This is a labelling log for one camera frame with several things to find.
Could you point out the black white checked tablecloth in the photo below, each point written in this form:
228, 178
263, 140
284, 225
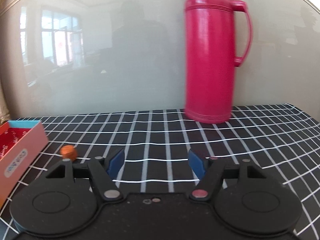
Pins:
162, 135

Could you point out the red cardboard box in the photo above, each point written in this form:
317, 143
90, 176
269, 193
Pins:
22, 152

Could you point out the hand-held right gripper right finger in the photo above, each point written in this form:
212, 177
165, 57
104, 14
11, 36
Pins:
197, 165

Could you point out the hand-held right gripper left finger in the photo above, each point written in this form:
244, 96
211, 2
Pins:
115, 163

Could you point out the cylindrical carrot chunk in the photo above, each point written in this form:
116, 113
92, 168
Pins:
68, 152

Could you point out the beige curtain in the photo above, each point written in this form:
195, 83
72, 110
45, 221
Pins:
3, 105

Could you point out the red plastic thermos jug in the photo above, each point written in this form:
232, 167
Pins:
210, 55

